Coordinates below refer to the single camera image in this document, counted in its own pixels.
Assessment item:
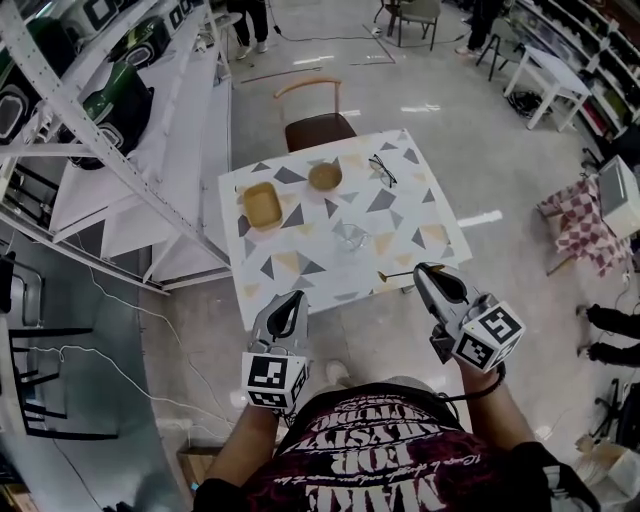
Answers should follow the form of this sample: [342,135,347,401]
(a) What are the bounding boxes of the black metal table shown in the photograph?
[9,326,119,442]

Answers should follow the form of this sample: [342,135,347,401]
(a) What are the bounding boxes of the tan round bowl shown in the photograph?
[306,160,344,193]

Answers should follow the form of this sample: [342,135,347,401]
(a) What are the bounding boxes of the person's dark red printed shirt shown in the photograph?
[192,383,601,512]

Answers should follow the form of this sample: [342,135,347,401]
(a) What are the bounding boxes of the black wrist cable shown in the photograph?
[434,362,508,404]

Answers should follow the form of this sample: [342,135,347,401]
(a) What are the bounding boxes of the clear drinking glass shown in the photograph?
[331,223,372,257]

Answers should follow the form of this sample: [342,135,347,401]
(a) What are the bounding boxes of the white floor cable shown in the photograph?
[22,264,242,437]

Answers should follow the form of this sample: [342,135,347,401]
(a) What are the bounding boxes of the black chair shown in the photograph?
[0,251,44,332]

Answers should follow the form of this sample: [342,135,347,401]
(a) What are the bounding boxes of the wooden chair with brown seat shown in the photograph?
[272,74,359,154]

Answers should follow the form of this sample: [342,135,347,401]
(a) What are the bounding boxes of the black cable bundle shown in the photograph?
[506,89,544,119]

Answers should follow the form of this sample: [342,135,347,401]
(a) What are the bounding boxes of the geometric patterned tablecloth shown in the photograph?
[217,128,474,332]

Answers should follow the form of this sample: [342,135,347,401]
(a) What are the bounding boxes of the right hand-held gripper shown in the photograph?
[413,262,527,374]

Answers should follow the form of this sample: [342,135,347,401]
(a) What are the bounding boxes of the black metal stand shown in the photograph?
[594,378,640,447]

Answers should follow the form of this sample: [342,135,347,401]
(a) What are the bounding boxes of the black-rimmed eyeglasses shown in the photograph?
[367,153,399,189]

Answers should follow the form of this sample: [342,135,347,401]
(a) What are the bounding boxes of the person's right forearm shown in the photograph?
[456,359,539,451]

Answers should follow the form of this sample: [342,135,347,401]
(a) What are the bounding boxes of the grey chair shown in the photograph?
[386,0,444,52]
[474,16,527,82]

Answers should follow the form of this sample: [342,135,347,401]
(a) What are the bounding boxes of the white metal shelf rack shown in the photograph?
[0,0,237,296]

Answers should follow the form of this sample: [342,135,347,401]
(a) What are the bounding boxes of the white box appliance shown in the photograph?
[596,154,640,237]

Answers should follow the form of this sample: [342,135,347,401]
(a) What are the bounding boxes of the green black carrier bag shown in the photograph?
[106,14,169,72]
[166,0,207,32]
[81,61,156,172]
[81,0,137,32]
[0,59,44,147]

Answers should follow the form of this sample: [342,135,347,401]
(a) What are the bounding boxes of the white storage shelf unit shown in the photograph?
[519,0,640,142]

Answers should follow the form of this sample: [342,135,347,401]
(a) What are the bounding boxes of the brown wooden crate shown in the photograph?
[176,446,227,502]

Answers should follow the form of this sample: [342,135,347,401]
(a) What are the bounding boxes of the red white checkered cloth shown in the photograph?
[537,176,634,279]

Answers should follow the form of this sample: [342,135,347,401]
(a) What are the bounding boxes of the person's left forearm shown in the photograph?
[204,404,282,501]

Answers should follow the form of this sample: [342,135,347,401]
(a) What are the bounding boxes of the tan rectangular container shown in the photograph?
[241,180,284,234]

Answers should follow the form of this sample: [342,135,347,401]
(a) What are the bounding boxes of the small white table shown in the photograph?
[503,44,594,133]

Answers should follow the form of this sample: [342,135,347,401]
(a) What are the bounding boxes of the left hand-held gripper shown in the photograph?
[241,289,313,413]

